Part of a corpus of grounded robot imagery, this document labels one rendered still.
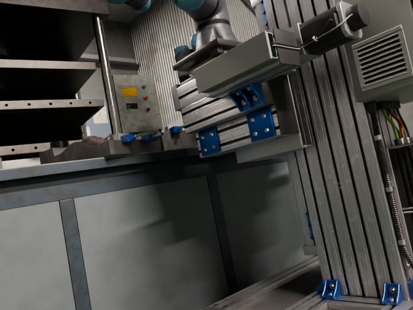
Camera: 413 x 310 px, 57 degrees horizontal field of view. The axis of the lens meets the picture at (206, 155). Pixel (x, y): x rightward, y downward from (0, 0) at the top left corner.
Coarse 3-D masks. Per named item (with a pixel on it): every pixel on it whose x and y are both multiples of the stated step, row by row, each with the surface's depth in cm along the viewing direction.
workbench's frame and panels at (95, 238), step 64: (0, 192) 123; (64, 192) 134; (128, 192) 147; (192, 192) 163; (256, 192) 183; (0, 256) 120; (64, 256) 130; (128, 256) 143; (192, 256) 158; (256, 256) 176
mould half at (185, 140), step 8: (160, 136) 162; (168, 136) 164; (176, 136) 166; (184, 136) 168; (192, 136) 171; (160, 144) 163; (168, 144) 163; (176, 144) 165; (184, 144) 167; (192, 144) 170
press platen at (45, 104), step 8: (0, 104) 203; (8, 104) 206; (16, 104) 208; (24, 104) 210; (32, 104) 212; (40, 104) 215; (48, 104) 217; (56, 104) 220; (64, 104) 222; (72, 104) 225; (80, 104) 228; (88, 104) 231; (96, 104) 233; (96, 112) 247
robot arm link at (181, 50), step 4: (176, 48) 176; (180, 48) 175; (184, 48) 176; (188, 48) 177; (176, 52) 176; (180, 52) 175; (184, 52) 175; (188, 52) 174; (176, 56) 176; (180, 56) 175; (184, 56) 174; (176, 60) 176; (180, 60) 174
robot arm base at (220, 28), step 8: (200, 24) 122; (208, 24) 120; (216, 24) 120; (224, 24) 121; (200, 32) 122; (208, 32) 119; (216, 32) 119; (224, 32) 119; (232, 32) 123; (200, 40) 121; (208, 40) 118; (232, 40) 119
